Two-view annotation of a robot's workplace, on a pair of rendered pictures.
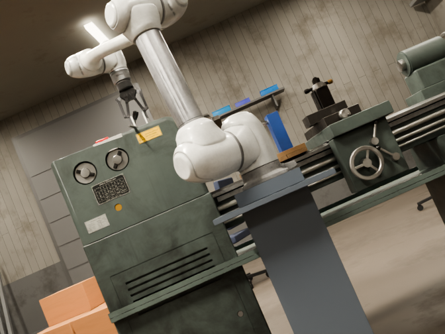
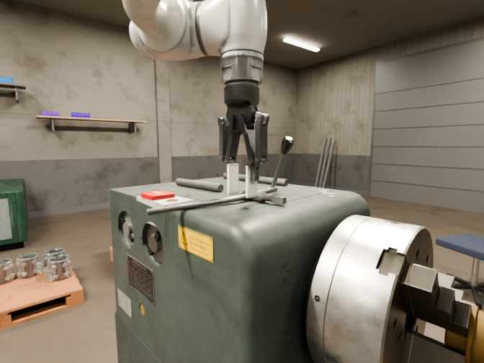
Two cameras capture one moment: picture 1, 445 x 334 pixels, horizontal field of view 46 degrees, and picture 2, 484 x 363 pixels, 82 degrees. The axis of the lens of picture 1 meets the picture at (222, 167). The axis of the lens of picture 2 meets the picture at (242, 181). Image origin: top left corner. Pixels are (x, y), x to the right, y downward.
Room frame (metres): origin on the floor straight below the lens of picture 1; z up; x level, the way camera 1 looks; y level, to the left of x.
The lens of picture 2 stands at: (2.07, -0.19, 1.38)
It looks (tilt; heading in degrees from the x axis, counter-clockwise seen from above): 8 degrees down; 50
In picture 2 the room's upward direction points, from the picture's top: straight up
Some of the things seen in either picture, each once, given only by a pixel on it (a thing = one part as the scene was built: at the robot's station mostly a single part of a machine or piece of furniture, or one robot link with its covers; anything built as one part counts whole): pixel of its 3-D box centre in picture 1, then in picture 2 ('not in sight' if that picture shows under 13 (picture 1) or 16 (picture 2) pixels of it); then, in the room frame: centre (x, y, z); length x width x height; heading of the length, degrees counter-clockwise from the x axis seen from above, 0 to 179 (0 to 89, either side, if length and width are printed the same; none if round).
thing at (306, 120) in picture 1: (324, 114); not in sight; (2.57, -0.56, 1.00); 0.20 x 0.10 x 0.05; 95
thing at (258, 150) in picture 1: (246, 142); not in sight; (1.97, -0.12, 0.97); 0.18 x 0.16 x 0.22; 127
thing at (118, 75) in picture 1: (120, 77); (241, 72); (2.45, 0.27, 1.53); 0.09 x 0.09 x 0.06
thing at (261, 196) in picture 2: not in sight; (263, 196); (2.49, 0.24, 1.27); 0.12 x 0.02 x 0.02; 98
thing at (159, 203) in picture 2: (110, 146); (164, 209); (2.34, 0.42, 1.23); 0.13 x 0.08 x 0.06; 95
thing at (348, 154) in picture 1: (369, 154); not in sight; (2.42, -0.64, 0.73); 0.27 x 0.12 x 0.27; 95
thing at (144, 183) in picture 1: (135, 181); (232, 256); (2.54, 0.41, 1.06); 0.59 x 0.48 x 0.39; 95
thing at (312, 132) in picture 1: (330, 123); not in sight; (2.64, -0.58, 0.95); 0.43 x 0.18 x 0.04; 5
